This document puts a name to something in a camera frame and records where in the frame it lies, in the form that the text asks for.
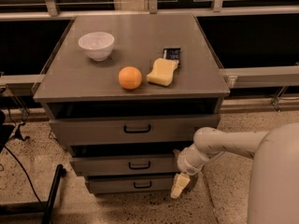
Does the dark blue snack packet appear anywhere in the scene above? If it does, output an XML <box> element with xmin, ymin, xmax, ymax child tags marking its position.
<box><xmin>163</xmin><ymin>48</ymin><xmax>180</xmax><ymax>63</ymax></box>

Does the orange ball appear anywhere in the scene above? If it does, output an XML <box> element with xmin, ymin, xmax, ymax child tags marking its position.
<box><xmin>118</xmin><ymin>66</ymin><xmax>142</xmax><ymax>90</ymax></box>

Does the metal window railing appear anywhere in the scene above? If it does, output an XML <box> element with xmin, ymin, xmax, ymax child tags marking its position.
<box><xmin>0</xmin><ymin>0</ymin><xmax>299</xmax><ymax>110</ymax></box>

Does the white ceramic bowl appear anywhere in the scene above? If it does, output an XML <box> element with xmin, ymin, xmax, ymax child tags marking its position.
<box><xmin>78</xmin><ymin>32</ymin><xmax>115</xmax><ymax>61</ymax></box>

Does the black cable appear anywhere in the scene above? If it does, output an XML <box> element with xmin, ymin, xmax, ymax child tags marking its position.
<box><xmin>0</xmin><ymin>143</ymin><xmax>48</xmax><ymax>210</ymax></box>

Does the grey drawer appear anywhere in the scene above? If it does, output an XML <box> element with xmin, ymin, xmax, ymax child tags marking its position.
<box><xmin>86</xmin><ymin>173</ymin><xmax>175</xmax><ymax>194</ymax></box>
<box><xmin>50</xmin><ymin>114</ymin><xmax>220</xmax><ymax>147</ymax></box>
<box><xmin>70</xmin><ymin>154</ymin><xmax>178</xmax><ymax>177</ymax></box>

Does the yellow sponge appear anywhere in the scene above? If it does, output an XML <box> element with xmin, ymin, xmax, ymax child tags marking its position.
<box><xmin>147</xmin><ymin>58</ymin><xmax>178</xmax><ymax>87</ymax></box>

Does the grey top drawer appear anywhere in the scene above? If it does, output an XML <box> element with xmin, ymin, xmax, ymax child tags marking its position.
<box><xmin>50</xmin><ymin>114</ymin><xmax>220</xmax><ymax>147</ymax></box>

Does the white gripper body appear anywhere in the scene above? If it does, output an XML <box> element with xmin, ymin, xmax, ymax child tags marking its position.
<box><xmin>178</xmin><ymin>147</ymin><xmax>205</xmax><ymax>175</ymax></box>

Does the grey drawer cabinet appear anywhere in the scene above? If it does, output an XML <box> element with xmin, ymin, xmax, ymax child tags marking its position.
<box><xmin>33</xmin><ymin>14</ymin><xmax>231</xmax><ymax>195</ymax></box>

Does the black stand leg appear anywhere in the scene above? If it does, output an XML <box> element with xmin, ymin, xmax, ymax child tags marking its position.
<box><xmin>0</xmin><ymin>164</ymin><xmax>66</xmax><ymax>224</ymax></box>

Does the black clamp on left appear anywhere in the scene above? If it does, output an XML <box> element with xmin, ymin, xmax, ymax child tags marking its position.
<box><xmin>0</xmin><ymin>111</ymin><xmax>29</xmax><ymax>153</ymax></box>

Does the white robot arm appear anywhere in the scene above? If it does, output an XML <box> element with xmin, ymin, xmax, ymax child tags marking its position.
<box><xmin>171</xmin><ymin>123</ymin><xmax>299</xmax><ymax>224</ymax></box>

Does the grey bottom drawer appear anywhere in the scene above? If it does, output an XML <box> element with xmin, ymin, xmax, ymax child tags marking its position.
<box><xmin>86</xmin><ymin>173</ymin><xmax>175</xmax><ymax>194</ymax></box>

